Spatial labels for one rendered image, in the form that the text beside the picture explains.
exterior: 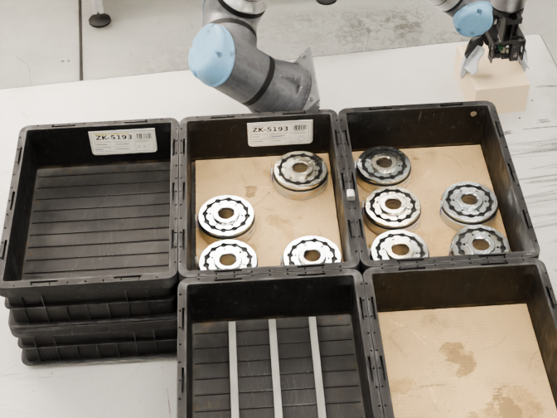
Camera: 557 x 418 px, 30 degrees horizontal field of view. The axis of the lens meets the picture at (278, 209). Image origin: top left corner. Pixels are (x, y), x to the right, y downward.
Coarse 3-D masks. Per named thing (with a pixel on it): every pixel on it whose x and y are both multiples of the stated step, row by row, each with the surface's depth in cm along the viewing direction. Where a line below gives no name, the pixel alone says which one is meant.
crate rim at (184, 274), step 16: (272, 112) 197; (288, 112) 197; (304, 112) 197; (320, 112) 197; (336, 112) 197; (336, 128) 194; (336, 144) 190; (352, 224) 177; (352, 240) 174; (352, 256) 172; (192, 272) 170; (208, 272) 170; (224, 272) 170; (240, 272) 170; (256, 272) 170; (272, 272) 170
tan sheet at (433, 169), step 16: (416, 160) 202; (432, 160) 202; (448, 160) 202; (464, 160) 201; (480, 160) 201; (416, 176) 199; (432, 176) 199; (448, 176) 198; (464, 176) 198; (480, 176) 198; (368, 192) 196; (416, 192) 196; (432, 192) 196; (432, 208) 193; (432, 224) 190; (496, 224) 190; (368, 240) 188; (432, 240) 187; (448, 240) 187
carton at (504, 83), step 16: (464, 48) 235; (480, 64) 231; (496, 64) 231; (512, 64) 230; (464, 80) 233; (480, 80) 227; (496, 80) 227; (512, 80) 226; (464, 96) 234; (480, 96) 226; (496, 96) 227; (512, 96) 227
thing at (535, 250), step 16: (352, 112) 197; (368, 112) 197; (384, 112) 197; (496, 112) 196; (496, 128) 195; (352, 160) 188; (352, 176) 187; (512, 176) 186; (352, 208) 179; (528, 224) 176; (528, 240) 174; (368, 256) 172; (432, 256) 171; (448, 256) 171; (464, 256) 171; (480, 256) 171; (496, 256) 171; (512, 256) 171; (528, 256) 171
